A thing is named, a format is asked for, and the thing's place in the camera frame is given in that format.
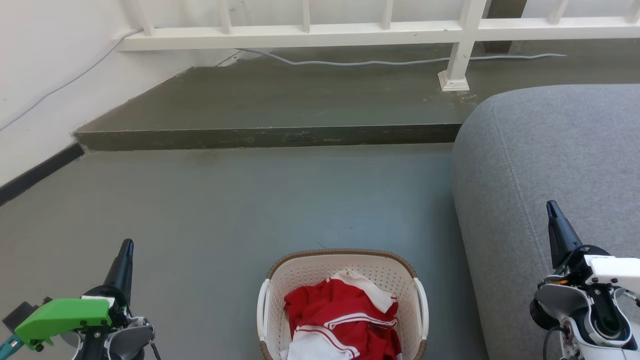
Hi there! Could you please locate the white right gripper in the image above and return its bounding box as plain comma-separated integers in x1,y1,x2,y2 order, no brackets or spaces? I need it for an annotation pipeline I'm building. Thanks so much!
546,200,640,297

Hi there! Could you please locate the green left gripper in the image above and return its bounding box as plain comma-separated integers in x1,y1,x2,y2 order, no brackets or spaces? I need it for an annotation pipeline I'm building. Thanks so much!
14,238,135,351

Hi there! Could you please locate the cream perforated laundry basket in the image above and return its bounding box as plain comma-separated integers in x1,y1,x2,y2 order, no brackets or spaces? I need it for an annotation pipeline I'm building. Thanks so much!
256,248,430,360

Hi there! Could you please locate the grey fabric sofa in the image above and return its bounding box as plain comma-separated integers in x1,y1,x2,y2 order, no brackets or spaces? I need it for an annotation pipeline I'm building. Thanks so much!
451,84,640,360

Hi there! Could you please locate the red white striped garment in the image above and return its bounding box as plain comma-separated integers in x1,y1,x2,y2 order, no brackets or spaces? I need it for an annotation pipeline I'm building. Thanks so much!
280,270,403,360

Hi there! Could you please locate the white wooden railing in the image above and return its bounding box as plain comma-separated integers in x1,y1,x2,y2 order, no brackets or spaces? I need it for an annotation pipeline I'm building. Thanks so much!
116,0,640,92

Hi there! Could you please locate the black wall baseboard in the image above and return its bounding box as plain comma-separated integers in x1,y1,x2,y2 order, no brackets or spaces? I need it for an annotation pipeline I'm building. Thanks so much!
0,142,86,207

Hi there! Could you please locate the teal cable connector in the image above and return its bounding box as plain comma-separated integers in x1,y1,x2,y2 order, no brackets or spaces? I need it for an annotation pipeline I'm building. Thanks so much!
0,334,23,357

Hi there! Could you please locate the long grey cable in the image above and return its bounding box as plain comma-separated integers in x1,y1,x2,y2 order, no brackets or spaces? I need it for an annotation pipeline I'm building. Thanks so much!
0,27,567,132

